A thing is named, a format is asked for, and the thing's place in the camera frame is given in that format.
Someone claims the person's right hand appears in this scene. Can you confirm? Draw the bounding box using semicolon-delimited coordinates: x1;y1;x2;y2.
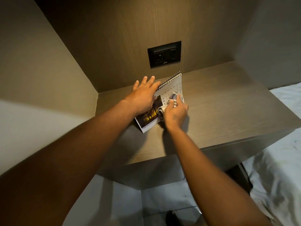
162;96;189;131

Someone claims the person's left hand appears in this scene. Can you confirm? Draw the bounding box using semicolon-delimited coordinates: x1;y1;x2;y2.
124;76;161;116

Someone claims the striped wiping cloth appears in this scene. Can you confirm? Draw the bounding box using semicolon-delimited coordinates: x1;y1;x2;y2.
157;92;179;122

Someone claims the white spiral desk calendar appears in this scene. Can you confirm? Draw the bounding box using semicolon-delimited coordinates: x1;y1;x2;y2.
134;71;187;134

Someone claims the person's left forearm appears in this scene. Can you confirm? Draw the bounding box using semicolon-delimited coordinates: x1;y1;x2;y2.
0;100;137;226

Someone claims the person's right forearm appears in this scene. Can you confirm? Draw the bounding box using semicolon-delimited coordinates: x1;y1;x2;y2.
166;126;273;226

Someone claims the person's dark shoe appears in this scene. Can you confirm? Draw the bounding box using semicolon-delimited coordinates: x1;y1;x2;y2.
165;210;177;226

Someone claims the white bed sheet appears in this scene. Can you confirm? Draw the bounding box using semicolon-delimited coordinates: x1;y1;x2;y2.
241;82;301;226

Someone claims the grey headboard panel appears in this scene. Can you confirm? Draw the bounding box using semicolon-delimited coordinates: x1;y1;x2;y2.
235;0;301;90

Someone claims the black wall socket panel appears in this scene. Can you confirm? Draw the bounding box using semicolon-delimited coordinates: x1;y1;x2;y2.
147;40;182;68

